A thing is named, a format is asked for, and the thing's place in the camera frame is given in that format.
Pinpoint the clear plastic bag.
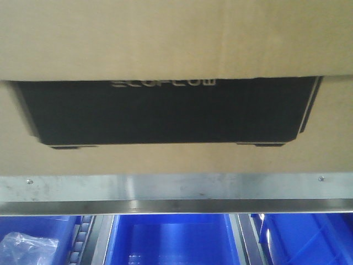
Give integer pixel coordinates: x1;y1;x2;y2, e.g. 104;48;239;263
1;232;59;264

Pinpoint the left blue plastic bin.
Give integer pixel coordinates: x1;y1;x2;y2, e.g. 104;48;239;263
1;215;82;264

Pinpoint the roller track rail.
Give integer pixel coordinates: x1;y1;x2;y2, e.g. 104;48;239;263
67;215;114;264
229;214;268;265

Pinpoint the right blue plastic bin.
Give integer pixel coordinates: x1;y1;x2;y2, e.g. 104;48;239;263
251;213;352;264

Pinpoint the middle blue plastic bin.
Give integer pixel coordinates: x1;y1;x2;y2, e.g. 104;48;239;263
105;214;239;264

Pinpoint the right roller track rail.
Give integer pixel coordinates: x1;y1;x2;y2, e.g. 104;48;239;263
229;214;268;265

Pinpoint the steel shelf front rail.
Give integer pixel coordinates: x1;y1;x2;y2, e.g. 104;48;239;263
1;172;352;216

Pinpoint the left roller track rail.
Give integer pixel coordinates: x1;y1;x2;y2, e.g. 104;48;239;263
67;215;114;264

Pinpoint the brown EcoFlow cardboard box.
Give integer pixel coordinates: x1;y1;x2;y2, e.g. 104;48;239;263
1;1;352;176

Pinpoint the blue plastic bin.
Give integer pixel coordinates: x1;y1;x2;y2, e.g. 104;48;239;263
105;214;239;264
1;215;82;264
251;213;352;264

